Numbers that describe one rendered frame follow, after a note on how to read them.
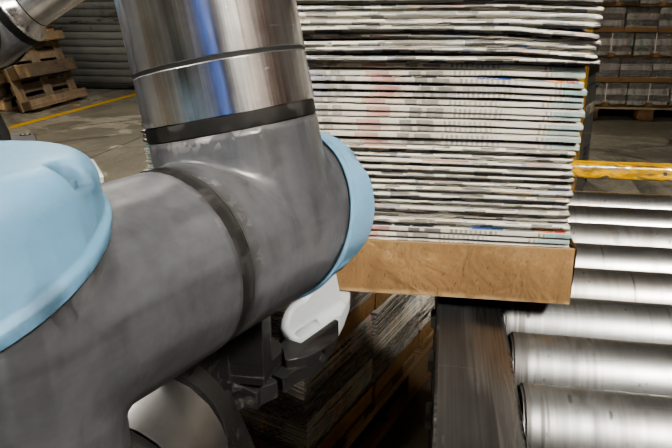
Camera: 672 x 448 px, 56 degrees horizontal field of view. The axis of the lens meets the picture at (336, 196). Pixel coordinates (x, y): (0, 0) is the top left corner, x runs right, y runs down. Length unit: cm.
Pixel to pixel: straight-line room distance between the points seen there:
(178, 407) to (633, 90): 648
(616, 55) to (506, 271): 613
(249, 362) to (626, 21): 636
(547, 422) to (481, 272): 12
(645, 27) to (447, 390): 631
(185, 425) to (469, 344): 22
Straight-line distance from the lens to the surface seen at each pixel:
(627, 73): 664
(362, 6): 45
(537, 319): 51
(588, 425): 40
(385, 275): 47
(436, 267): 47
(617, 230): 72
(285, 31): 26
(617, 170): 91
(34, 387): 18
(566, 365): 46
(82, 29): 935
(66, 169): 19
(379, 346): 151
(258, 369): 37
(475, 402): 39
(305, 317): 43
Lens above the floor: 102
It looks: 16 degrees down
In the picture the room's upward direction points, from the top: straight up
